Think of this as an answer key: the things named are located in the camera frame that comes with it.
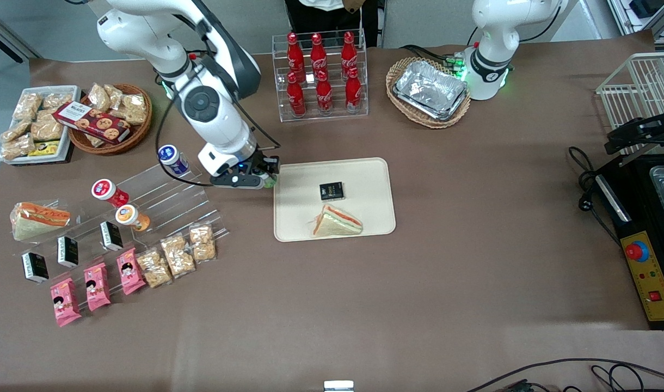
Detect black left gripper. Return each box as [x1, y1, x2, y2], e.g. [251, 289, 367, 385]
[605, 108, 664, 156]

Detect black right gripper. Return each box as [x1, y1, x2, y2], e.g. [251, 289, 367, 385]
[210, 156, 280, 190]

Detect blue gum bottle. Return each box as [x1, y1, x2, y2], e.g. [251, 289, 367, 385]
[157, 144, 190, 176]

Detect cream plastic tray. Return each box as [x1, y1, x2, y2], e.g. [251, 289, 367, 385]
[273, 157, 397, 243]

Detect orange gum bottle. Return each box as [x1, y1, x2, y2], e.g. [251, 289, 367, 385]
[114, 204, 152, 233]

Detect red gum bottle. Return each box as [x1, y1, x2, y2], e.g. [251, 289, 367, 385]
[91, 179, 131, 209]

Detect grey snack tray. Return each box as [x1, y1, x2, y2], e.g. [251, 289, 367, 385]
[0, 85, 83, 166]

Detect red cola bottle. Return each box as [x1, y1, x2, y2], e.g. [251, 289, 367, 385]
[345, 66, 363, 113]
[341, 31, 359, 71]
[286, 33, 305, 77]
[286, 72, 307, 118]
[310, 33, 328, 74]
[315, 70, 334, 115]

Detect triangular wrapped sandwich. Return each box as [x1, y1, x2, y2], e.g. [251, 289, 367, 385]
[312, 204, 364, 237]

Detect clear bag of crackers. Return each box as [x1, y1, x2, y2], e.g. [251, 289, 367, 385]
[136, 247, 174, 289]
[160, 234, 197, 279]
[188, 223, 218, 264]

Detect clear acrylic step display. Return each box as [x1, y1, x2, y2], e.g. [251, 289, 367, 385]
[13, 162, 231, 290]

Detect clear acrylic bottle rack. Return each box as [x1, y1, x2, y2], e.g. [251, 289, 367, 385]
[272, 29, 370, 124]

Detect grey background desk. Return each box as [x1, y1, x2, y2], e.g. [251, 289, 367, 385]
[607, 0, 664, 40]

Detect red emergency stop button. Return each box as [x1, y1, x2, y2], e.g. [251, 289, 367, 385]
[624, 240, 650, 263]

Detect black sealing machine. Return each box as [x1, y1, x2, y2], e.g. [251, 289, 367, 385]
[594, 154, 664, 331]

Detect wicker basket with snacks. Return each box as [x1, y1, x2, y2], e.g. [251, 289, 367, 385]
[67, 83, 153, 157]

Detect wicker basket with foil containers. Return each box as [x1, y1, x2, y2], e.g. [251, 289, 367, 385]
[385, 57, 472, 130]

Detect black and white box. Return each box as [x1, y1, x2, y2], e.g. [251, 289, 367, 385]
[21, 251, 50, 284]
[100, 220, 124, 252]
[57, 235, 79, 268]

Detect pink snack packet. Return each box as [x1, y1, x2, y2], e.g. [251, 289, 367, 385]
[83, 262, 112, 313]
[50, 277, 83, 328]
[116, 247, 147, 296]

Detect red cookie box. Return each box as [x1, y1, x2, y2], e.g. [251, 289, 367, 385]
[53, 101, 132, 145]

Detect stacked foil containers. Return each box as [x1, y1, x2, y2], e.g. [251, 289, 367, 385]
[392, 59, 469, 122]

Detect yellow snack packet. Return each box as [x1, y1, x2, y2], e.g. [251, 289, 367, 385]
[28, 140, 61, 158]

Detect wrapped triangle sandwich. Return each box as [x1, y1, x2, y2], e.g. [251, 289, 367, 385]
[9, 201, 72, 242]

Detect white wire rack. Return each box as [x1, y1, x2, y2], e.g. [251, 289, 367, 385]
[595, 51, 664, 157]

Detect black power cable with plug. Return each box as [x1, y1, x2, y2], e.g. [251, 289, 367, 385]
[568, 145, 622, 247]

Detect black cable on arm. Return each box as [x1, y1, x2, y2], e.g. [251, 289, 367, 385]
[153, 52, 281, 188]

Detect black cables at arm base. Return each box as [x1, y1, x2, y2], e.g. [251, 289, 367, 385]
[401, 42, 481, 68]

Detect black floor cable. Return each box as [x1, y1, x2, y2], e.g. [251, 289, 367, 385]
[465, 358, 664, 392]
[590, 363, 645, 392]

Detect dark metal frame bar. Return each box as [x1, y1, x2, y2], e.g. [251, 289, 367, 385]
[0, 8, 42, 63]

